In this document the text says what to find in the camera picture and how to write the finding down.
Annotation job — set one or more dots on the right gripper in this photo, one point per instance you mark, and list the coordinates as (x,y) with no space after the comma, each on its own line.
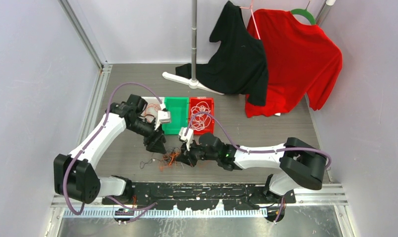
(188,158)

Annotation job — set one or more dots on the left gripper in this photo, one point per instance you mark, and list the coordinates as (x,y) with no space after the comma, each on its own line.
(155,140)

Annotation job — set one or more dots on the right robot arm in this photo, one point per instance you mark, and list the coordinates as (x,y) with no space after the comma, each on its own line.
(298,164)

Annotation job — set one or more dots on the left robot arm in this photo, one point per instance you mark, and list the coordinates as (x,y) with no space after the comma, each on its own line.
(74,173)

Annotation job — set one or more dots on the white plastic bin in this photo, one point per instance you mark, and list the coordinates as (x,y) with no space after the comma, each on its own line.
(152,108)

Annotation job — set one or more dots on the red plastic bin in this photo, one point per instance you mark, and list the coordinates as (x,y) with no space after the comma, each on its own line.
(202,123)

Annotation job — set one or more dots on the green plastic bin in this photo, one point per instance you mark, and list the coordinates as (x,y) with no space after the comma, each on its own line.
(178,107)

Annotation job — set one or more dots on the white rack base foot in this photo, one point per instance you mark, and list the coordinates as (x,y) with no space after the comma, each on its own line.
(193,84)

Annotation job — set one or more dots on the black t-shirt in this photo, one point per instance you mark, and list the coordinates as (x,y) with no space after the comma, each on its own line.
(239,66)

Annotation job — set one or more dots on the garment rack pole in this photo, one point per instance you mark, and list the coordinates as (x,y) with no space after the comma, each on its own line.
(194,42)

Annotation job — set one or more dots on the red t-shirt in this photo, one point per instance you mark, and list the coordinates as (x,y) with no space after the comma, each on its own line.
(302,61)

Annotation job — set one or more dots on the pink hanger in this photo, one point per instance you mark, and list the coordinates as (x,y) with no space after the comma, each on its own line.
(250,8)

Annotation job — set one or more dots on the green hanger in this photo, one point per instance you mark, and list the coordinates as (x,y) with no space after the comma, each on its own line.
(304,13)

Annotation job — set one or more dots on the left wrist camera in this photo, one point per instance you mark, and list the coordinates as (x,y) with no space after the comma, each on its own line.
(163,117)

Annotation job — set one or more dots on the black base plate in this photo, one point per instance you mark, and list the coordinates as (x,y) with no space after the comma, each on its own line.
(200,196)

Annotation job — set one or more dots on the aluminium frame rail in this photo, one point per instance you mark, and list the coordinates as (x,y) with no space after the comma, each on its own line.
(65,4)

